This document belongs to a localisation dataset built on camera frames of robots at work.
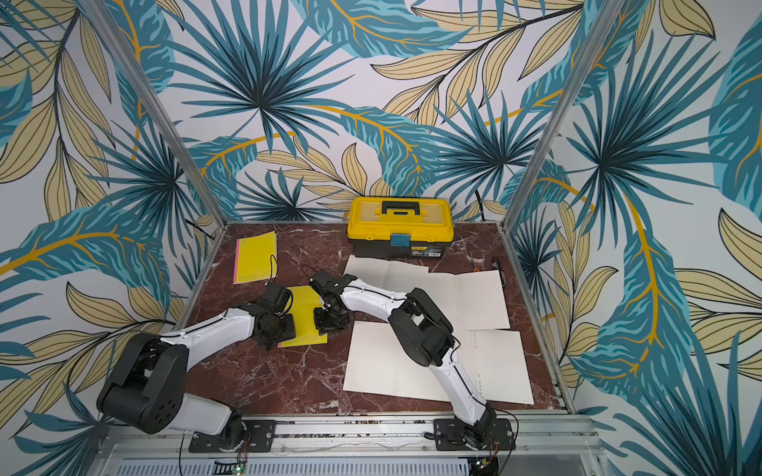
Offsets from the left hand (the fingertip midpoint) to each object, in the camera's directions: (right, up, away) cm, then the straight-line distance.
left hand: (289, 336), depth 90 cm
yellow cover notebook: (-19, +23, +21) cm, 37 cm away
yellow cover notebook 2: (+8, +13, -11) cm, 19 cm away
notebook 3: (+61, -6, -4) cm, 61 cm away
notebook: (+32, +17, +16) cm, 40 cm away
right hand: (+9, +1, +1) cm, 10 cm away
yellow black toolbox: (+34, +34, +8) cm, 49 cm away
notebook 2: (+27, -7, -4) cm, 28 cm away
